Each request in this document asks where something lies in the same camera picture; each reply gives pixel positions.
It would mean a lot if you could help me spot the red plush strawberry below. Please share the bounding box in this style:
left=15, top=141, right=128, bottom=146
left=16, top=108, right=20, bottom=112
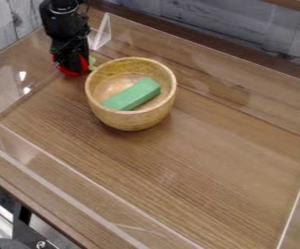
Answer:
left=52, top=53, right=95, bottom=77

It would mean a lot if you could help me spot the wooden bowl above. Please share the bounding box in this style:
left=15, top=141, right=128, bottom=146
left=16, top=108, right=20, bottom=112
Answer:
left=84, top=56, right=177, bottom=131

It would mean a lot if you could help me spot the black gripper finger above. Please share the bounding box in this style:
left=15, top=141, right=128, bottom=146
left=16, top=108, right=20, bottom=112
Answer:
left=64, top=52, right=80, bottom=73
left=76, top=45, right=88, bottom=69

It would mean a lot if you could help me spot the clear acrylic corner bracket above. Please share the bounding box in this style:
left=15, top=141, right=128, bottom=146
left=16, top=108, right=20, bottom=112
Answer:
left=87, top=14, right=112, bottom=51

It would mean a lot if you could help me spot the green rectangular block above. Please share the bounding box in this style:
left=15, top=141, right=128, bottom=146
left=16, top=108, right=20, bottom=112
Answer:
left=102, top=78, right=162, bottom=111

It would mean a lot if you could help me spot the clear acrylic tray wall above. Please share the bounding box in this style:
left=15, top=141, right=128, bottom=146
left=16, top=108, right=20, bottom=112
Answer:
left=0, top=18, right=300, bottom=249

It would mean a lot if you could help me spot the black table leg bracket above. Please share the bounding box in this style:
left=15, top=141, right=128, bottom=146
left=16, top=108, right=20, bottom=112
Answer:
left=11, top=200, right=72, bottom=249

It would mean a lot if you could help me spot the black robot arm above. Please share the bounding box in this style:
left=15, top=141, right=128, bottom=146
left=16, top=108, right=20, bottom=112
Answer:
left=39, top=0, right=90, bottom=76

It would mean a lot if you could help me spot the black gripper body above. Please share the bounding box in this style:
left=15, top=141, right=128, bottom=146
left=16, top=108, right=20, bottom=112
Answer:
left=50, top=25, right=90, bottom=64

